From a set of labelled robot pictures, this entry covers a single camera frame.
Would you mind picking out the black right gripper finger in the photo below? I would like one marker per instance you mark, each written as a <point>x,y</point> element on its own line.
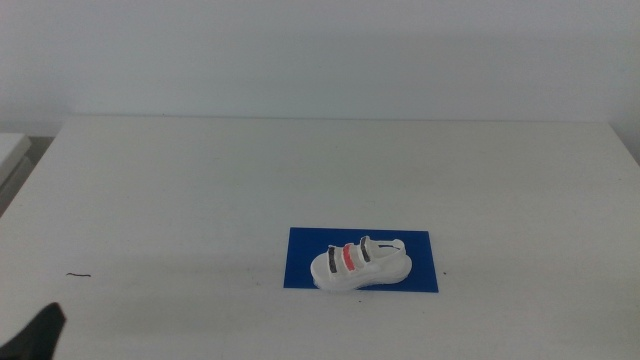
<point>40,335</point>

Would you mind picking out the blue rectangular mat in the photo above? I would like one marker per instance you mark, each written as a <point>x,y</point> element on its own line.
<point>305,255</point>

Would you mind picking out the thin dark thread scrap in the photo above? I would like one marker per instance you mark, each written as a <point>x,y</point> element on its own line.
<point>78,274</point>

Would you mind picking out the white side table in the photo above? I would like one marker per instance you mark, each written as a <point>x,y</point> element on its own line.
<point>10,150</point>

